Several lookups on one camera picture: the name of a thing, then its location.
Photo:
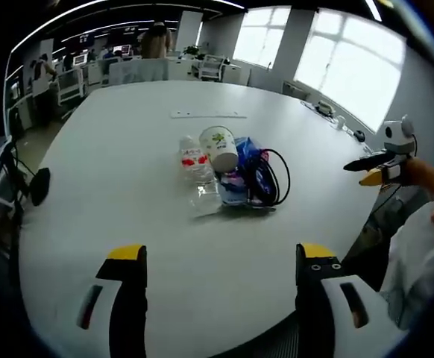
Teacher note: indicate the white paper cup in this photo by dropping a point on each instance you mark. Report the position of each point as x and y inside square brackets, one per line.
[219, 149]

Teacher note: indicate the black stand with round pad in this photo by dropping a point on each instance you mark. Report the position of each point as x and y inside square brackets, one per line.
[40, 186]

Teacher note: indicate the white tabletop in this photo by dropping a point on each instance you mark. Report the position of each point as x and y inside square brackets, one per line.
[135, 156]

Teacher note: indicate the blue plastic packet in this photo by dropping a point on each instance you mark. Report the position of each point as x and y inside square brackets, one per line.
[247, 149]

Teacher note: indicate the person's right hand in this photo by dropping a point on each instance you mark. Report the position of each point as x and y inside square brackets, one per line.
[426, 177]

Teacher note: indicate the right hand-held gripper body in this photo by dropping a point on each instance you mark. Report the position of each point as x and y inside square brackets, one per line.
[397, 138]

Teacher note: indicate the white office chair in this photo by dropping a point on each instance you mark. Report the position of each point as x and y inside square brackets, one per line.
[69, 85]
[212, 67]

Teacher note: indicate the small black object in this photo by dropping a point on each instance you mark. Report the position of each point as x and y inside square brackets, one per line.
[360, 135]

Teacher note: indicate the green potted plant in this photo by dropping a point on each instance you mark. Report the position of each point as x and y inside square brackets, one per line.
[192, 50]

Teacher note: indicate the small white cup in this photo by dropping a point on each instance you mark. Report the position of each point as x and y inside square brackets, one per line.
[341, 121]

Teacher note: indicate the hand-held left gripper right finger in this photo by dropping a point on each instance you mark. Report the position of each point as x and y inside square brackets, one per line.
[314, 309]

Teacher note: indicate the clear plastic water bottle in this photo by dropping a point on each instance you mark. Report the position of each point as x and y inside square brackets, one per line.
[192, 164]

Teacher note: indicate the person's white clothing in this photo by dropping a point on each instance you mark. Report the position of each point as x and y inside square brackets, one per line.
[418, 261]

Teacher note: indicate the white desk device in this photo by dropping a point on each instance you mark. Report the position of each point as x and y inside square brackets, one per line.
[324, 107]

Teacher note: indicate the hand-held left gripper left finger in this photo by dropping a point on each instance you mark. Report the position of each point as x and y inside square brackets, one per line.
[127, 309]

